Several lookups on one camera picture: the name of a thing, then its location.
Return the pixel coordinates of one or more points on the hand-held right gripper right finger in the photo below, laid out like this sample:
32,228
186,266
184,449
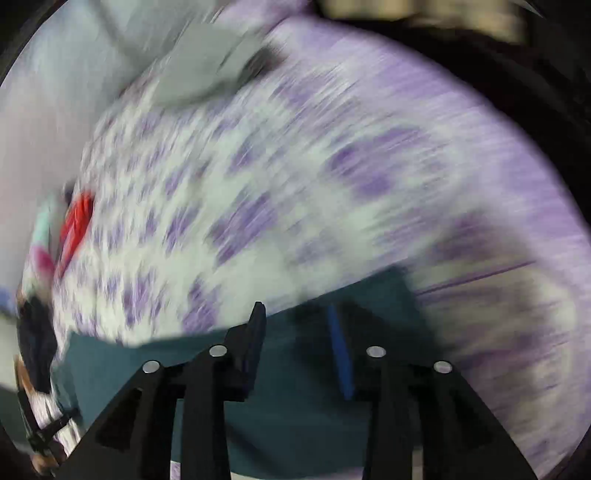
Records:
341,360

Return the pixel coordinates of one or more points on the red striped shorts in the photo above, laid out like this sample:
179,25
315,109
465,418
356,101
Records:
76,221

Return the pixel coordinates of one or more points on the purple floral bedspread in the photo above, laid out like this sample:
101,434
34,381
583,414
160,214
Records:
323,184

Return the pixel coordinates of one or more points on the black shorts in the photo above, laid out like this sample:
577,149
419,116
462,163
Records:
34,337

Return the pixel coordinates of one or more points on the floral pillow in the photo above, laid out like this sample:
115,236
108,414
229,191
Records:
41,249

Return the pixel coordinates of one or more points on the teal pants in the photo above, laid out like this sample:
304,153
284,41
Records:
286,415

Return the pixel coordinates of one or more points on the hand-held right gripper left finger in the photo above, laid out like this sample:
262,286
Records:
254,355

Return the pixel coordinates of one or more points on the grey pants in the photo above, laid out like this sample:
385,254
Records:
203,69

